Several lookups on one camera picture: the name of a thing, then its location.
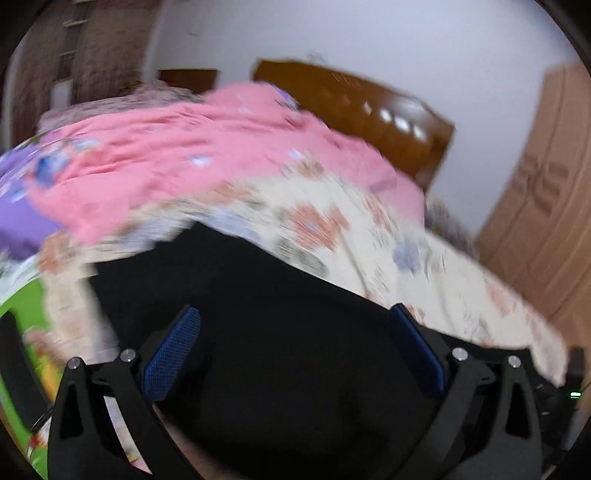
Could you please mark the floral bedsheet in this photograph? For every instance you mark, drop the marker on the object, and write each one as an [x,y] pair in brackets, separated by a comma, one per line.
[378,249]

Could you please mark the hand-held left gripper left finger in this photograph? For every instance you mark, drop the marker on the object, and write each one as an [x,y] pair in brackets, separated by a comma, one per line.
[171,353]

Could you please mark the dark red patterned curtain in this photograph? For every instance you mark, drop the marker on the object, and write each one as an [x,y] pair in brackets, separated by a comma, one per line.
[92,55]

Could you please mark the floral covered nightstand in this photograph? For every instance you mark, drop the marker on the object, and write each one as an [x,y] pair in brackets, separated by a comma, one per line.
[450,226]

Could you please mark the purple cloth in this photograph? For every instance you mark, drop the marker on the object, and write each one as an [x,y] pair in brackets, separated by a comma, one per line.
[23,207]

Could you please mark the small dark wooden headboard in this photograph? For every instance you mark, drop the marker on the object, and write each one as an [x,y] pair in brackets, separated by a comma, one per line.
[189,79]

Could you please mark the pink quilt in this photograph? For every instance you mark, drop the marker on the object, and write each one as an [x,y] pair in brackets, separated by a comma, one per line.
[184,157]

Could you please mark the wooden bed headboard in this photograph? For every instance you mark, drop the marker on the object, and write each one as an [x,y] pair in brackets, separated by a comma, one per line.
[369,115]

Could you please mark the green printed package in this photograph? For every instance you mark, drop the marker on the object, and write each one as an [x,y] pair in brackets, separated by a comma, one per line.
[23,350]

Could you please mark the light wooden wardrobe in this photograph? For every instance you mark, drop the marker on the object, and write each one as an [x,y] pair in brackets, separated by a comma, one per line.
[540,207]

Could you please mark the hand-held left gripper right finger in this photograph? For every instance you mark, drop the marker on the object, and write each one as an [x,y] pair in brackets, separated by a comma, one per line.
[418,350]

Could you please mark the black pants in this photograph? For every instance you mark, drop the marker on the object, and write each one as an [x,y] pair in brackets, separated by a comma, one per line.
[286,350]

